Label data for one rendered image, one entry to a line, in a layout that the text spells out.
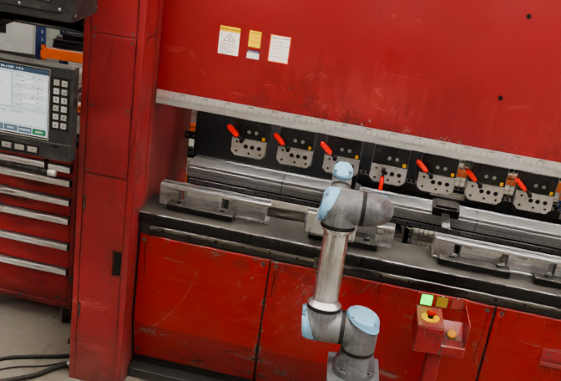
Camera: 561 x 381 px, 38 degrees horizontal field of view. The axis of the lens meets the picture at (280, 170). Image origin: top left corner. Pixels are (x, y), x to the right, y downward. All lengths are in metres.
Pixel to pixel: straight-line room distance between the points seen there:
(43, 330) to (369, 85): 2.11
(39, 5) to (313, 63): 1.08
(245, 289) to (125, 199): 0.66
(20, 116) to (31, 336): 1.53
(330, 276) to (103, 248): 1.25
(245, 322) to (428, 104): 1.27
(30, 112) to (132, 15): 0.55
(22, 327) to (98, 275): 0.82
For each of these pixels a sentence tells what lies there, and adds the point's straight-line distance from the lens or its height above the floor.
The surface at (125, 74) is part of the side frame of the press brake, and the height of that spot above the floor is 1.50.
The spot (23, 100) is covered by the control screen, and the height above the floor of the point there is 1.45.
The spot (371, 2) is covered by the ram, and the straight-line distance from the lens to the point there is 3.25.
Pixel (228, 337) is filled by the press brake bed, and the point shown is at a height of 0.34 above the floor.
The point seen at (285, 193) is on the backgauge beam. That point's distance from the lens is 3.80.
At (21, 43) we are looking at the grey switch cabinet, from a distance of 7.85.
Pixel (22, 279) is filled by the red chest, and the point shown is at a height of 0.23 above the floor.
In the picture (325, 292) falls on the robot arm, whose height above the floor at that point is 1.07.
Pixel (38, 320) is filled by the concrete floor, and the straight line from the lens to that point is 4.44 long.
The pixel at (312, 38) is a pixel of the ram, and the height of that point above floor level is 1.73.
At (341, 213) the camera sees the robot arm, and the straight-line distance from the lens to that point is 2.63.
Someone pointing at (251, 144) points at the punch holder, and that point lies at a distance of 3.45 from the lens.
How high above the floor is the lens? 2.42
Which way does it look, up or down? 22 degrees down
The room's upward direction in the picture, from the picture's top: 8 degrees clockwise
